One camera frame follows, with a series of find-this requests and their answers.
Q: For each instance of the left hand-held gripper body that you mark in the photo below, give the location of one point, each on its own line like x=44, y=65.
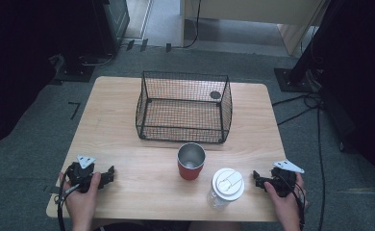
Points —
x=80, y=174

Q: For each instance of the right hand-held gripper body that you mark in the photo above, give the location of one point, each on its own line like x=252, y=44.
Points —
x=285, y=183

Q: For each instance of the red metal cup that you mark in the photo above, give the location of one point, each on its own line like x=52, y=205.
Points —
x=188, y=171

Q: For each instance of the person's right hand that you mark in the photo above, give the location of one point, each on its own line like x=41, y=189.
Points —
x=286, y=208

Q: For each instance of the person's left hand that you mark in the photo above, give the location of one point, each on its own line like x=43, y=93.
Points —
x=81, y=205

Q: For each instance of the grey tape piece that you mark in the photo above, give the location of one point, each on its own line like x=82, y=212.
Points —
x=54, y=189

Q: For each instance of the round black basket tag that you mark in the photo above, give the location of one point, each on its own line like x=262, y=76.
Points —
x=215, y=95

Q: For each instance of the black metal stand with base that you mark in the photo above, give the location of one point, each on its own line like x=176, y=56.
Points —
x=299, y=69

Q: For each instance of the dark curtain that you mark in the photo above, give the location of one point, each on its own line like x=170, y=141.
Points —
x=365, y=80
x=22, y=64

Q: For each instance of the black equipment cabinet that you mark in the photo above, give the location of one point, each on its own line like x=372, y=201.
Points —
x=112, y=25

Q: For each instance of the beige wooden furniture panel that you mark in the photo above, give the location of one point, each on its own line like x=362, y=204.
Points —
x=256, y=12

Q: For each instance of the black stand base plate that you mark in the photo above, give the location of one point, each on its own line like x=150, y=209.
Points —
x=75, y=69

